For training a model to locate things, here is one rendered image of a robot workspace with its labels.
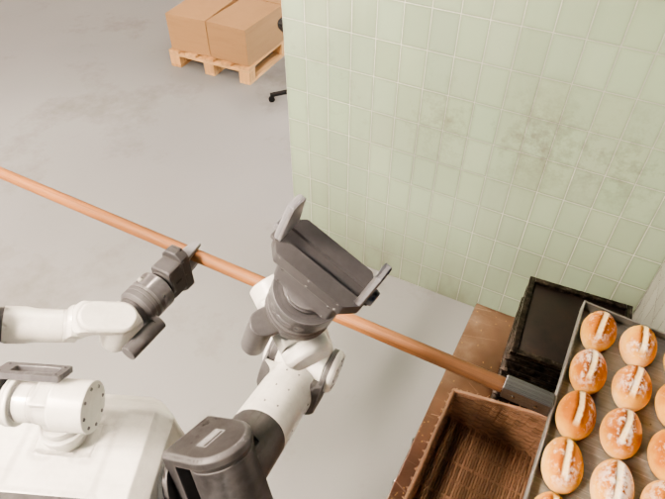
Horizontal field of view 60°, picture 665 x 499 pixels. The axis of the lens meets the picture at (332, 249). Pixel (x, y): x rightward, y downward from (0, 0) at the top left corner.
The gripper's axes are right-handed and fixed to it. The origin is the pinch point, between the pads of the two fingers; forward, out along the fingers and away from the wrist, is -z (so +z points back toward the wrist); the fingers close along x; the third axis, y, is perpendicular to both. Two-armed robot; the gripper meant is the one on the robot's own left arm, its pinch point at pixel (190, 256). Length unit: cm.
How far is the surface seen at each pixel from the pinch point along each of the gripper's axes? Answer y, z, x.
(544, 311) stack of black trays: 76, -51, 29
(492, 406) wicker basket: 72, -26, 46
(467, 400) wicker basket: 65, -26, 48
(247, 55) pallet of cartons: -168, -246, 96
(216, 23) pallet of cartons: -192, -246, 78
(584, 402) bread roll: 86, -2, -4
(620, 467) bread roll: 94, 7, -4
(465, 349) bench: 58, -52, 61
